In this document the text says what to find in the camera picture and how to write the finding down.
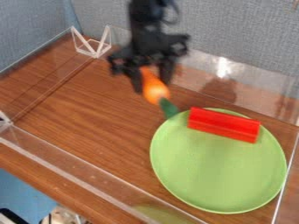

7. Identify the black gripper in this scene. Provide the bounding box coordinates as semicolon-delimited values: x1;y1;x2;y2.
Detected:
106;17;189;94

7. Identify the orange toy carrot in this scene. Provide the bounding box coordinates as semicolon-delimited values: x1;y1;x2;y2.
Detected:
140;66;179;119

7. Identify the black blue robot arm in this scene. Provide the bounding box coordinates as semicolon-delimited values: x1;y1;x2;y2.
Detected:
106;0;191;94

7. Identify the green plate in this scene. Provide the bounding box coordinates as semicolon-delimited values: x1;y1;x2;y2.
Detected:
149;111;287;214

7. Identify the red plastic block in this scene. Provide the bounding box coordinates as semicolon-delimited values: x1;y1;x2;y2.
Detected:
187;107;260;143

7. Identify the clear acrylic corner bracket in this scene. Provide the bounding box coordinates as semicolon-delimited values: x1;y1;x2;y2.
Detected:
69;25;112;59

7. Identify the clear acrylic enclosure wall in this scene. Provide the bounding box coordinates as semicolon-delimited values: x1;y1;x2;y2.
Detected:
0;26;299;224

